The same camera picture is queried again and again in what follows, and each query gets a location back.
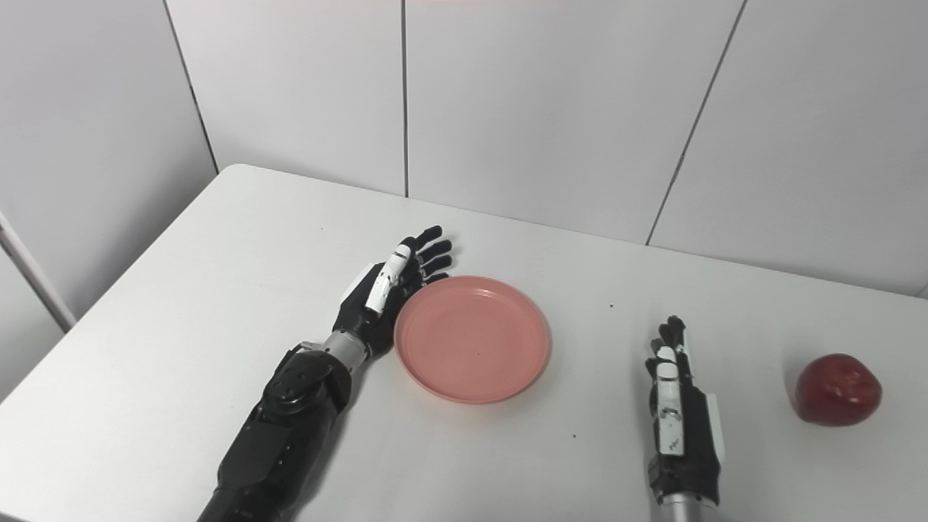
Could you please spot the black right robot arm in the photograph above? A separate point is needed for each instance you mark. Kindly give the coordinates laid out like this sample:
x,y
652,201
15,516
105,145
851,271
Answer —
x,y
685,511

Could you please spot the white slanted bar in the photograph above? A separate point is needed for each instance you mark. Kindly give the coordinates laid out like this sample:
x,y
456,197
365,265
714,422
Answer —
x,y
36,279

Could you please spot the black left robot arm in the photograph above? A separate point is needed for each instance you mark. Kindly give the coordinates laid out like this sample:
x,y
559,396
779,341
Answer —
x,y
283,435

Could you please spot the red apple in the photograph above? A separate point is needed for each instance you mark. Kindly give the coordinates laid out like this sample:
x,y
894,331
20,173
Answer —
x,y
837,391

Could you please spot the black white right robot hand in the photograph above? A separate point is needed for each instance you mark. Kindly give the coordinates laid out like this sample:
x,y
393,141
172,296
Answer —
x,y
696,464

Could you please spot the pink round plate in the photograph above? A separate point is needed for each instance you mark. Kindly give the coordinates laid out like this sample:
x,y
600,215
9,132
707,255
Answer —
x,y
471,341

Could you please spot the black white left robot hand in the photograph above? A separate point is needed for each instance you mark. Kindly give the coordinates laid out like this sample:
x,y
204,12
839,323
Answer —
x,y
362,319

